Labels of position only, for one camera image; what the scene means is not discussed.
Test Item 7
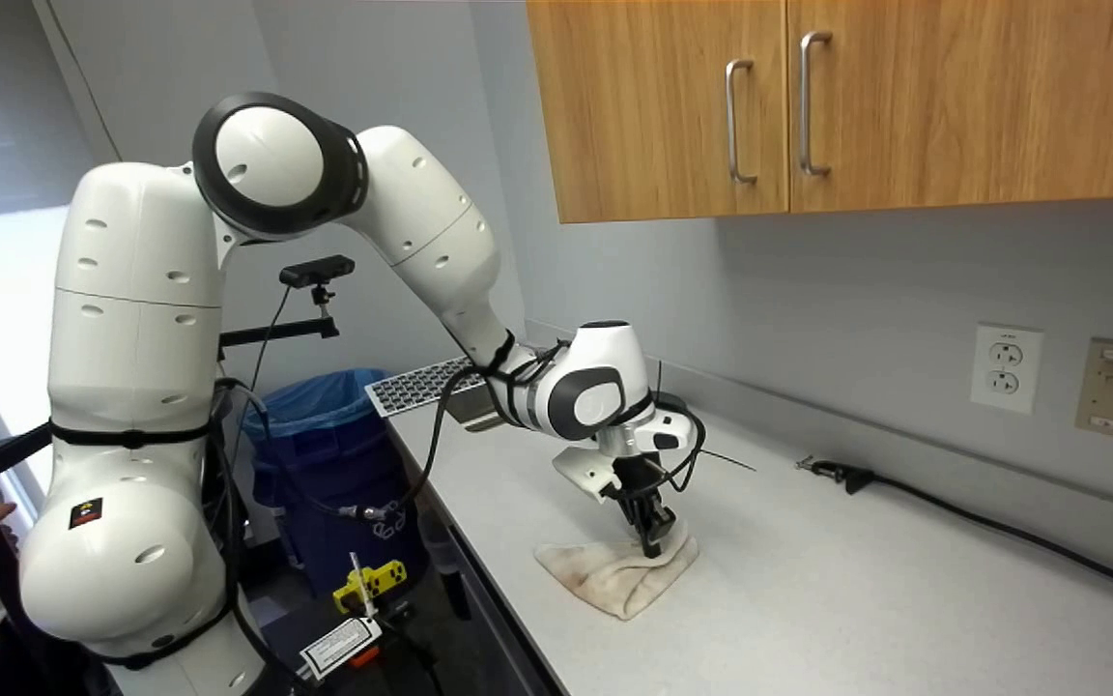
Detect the left silver cabinet handle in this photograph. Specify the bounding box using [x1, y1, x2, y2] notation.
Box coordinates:
[724, 60, 759, 185]

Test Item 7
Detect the dish drying rack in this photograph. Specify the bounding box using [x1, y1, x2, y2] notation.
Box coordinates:
[366, 359, 468, 419]

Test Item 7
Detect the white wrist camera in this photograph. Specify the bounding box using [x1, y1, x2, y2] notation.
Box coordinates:
[551, 449, 620, 499]

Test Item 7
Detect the right silver cabinet handle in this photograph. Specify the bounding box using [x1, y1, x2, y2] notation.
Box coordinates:
[797, 30, 833, 178]

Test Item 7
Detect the stained beige towel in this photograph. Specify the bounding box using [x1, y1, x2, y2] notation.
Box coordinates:
[535, 531, 699, 622]

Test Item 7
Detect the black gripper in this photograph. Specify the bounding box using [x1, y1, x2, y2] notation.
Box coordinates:
[607, 455, 675, 557]

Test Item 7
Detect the black cable on counter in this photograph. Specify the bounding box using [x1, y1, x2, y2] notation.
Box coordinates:
[799, 454, 1113, 602]

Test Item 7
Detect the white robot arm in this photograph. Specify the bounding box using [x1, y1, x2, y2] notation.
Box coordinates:
[19, 92, 671, 696]

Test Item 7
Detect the silver cabinet handle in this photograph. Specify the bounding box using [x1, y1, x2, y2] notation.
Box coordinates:
[724, 60, 759, 185]
[797, 30, 833, 178]

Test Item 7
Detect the white power outlet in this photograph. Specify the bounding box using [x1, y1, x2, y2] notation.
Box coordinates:
[971, 326, 1042, 415]

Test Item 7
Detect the yellow clamp tool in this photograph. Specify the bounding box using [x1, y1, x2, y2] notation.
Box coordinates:
[332, 562, 408, 616]

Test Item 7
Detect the black camera on stand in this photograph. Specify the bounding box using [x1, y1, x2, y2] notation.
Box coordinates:
[220, 254, 355, 348]

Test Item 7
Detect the blue recycling bin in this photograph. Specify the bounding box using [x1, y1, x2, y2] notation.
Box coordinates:
[245, 373, 429, 596]

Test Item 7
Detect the wooden wall cabinet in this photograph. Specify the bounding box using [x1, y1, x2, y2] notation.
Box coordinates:
[527, 0, 1113, 225]

